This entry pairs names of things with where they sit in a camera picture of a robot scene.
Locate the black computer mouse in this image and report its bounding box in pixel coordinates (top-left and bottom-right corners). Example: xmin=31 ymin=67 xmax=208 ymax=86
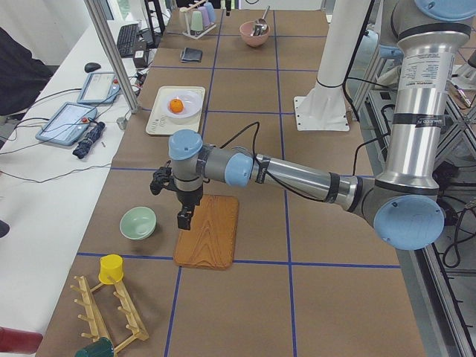
xmin=84 ymin=62 xmax=101 ymax=73

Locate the purple cup on rack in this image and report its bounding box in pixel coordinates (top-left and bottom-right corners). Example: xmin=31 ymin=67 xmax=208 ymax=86
xmin=197 ymin=2 xmax=216 ymax=27

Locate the teach pendant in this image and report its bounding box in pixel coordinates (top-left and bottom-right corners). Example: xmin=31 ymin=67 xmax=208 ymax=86
xmin=77 ymin=72 xmax=120 ymax=105
xmin=35 ymin=102 xmax=97 ymax=147

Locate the green bowl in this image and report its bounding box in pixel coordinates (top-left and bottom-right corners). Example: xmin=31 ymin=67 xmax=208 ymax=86
xmin=119 ymin=207 xmax=157 ymax=240

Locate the grey folded cloth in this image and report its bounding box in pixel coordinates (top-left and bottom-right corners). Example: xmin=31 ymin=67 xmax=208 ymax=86
xmin=180 ymin=47 xmax=203 ymax=63

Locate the black keyboard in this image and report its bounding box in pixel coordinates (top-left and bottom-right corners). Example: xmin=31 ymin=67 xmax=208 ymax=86
xmin=116 ymin=23 xmax=138 ymax=58

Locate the small black box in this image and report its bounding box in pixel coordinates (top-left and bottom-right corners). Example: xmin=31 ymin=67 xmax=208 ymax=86
xmin=132 ymin=50 xmax=149 ymax=69

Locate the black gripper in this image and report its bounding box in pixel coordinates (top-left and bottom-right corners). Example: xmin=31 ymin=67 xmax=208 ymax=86
xmin=176 ymin=187 xmax=203 ymax=231

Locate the dark green cup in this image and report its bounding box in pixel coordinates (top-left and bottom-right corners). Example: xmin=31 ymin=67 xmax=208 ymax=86
xmin=74 ymin=337 xmax=115 ymax=357

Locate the red bottle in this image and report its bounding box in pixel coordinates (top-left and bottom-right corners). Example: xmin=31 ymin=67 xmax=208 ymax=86
xmin=1 ymin=327 xmax=43 ymax=355

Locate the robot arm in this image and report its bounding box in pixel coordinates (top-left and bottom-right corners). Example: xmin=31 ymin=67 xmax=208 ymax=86
xmin=167 ymin=1 xmax=475 ymax=251

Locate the orange fruit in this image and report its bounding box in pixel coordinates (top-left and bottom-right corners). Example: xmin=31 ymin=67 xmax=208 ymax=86
xmin=169 ymin=98 xmax=184 ymax=114

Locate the green cup on rack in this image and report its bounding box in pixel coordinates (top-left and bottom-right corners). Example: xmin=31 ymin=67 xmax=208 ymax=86
xmin=190 ymin=10 xmax=204 ymax=33

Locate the near teach pendant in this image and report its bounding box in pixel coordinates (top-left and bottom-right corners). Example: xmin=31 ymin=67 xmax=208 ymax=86
xmin=35 ymin=102 xmax=97 ymax=147

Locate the pink bowl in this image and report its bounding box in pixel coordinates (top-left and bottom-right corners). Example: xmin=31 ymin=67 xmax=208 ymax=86
xmin=239 ymin=21 xmax=270 ymax=48

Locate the yellow cup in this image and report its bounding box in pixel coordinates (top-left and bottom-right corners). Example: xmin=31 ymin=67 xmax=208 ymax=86
xmin=98 ymin=254 xmax=124 ymax=285

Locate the far teach pendant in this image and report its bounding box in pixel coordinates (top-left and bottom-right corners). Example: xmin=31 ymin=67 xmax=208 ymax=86
xmin=77 ymin=72 xmax=120 ymax=105

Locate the cream bear tray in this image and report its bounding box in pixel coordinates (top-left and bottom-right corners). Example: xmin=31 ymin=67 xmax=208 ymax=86
xmin=146 ymin=86 xmax=206 ymax=135

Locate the white wire cup rack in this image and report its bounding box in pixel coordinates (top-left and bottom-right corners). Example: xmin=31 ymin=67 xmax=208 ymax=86
xmin=182 ymin=23 xmax=217 ymax=39

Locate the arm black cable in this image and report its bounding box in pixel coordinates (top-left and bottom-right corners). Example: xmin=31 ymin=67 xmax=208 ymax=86
xmin=217 ymin=121 xmax=261 ymax=161

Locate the wooden cup rack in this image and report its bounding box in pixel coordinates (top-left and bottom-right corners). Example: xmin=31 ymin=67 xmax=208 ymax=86
xmin=70 ymin=275 xmax=149 ymax=356

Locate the folded dark umbrella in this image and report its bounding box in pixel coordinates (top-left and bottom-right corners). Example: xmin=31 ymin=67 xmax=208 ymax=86
xmin=72 ymin=121 xmax=106 ymax=159

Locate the wooden cutting board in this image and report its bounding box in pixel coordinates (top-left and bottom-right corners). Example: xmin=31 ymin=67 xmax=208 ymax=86
xmin=173 ymin=195 xmax=239 ymax=270

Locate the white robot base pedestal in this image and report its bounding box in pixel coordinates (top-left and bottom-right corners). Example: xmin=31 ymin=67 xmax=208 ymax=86
xmin=294 ymin=0 xmax=373 ymax=132

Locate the white plate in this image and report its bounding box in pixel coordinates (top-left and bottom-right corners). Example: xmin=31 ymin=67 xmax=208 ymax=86
xmin=160 ymin=89 xmax=202 ymax=120

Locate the aluminium frame post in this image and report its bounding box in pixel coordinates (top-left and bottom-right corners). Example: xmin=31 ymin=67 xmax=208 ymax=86
xmin=84 ymin=0 xmax=138 ymax=114

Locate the metal ice scoop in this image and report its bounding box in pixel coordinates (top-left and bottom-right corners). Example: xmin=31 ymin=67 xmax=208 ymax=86
xmin=251 ymin=6 xmax=270 ymax=36

